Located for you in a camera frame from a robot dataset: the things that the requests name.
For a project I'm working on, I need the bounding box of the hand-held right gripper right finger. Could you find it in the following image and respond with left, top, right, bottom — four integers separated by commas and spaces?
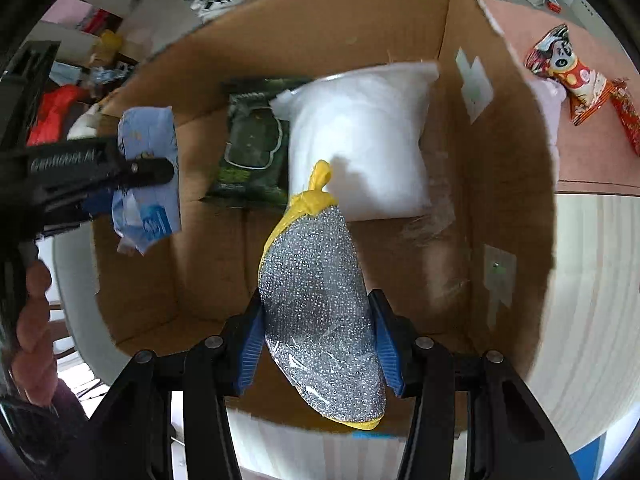
368, 290, 582, 480

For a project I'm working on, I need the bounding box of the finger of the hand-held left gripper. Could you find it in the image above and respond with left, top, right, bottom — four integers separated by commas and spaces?
85, 156, 176, 196

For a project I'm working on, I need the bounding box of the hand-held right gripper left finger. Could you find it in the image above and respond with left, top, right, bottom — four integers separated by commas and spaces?
89, 302, 266, 480

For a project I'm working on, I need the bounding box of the light blue tissue pack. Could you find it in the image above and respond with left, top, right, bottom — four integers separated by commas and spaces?
111, 105, 183, 257

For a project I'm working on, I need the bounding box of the silver and yellow scouring pad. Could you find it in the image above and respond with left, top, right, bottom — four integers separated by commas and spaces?
258, 160, 388, 432

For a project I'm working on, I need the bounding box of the dark green wet wipes pack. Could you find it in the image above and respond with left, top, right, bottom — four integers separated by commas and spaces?
200, 77, 312, 209

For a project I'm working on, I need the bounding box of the cardboard box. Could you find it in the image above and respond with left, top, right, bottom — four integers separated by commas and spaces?
91, 0, 560, 438

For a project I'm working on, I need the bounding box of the white stuffing bag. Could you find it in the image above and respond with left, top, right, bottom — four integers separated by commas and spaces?
270, 62, 441, 223

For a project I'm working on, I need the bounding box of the person's left hand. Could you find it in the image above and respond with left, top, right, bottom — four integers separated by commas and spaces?
14, 260, 61, 407

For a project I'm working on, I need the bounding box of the red bag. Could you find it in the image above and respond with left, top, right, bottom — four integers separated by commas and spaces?
26, 85, 96, 147

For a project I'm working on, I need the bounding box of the yellow bottle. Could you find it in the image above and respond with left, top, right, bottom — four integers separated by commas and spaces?
90, 30, 125, 68

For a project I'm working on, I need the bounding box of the pink table mat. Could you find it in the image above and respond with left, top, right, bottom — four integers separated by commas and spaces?
480, 0, 640, 195

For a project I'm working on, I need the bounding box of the red cartoon snack packet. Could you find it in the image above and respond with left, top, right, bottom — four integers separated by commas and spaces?
523, 24, 617, 127

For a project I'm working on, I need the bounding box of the red patterned packet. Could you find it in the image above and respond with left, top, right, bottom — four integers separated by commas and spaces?
611, 78, 640, 156

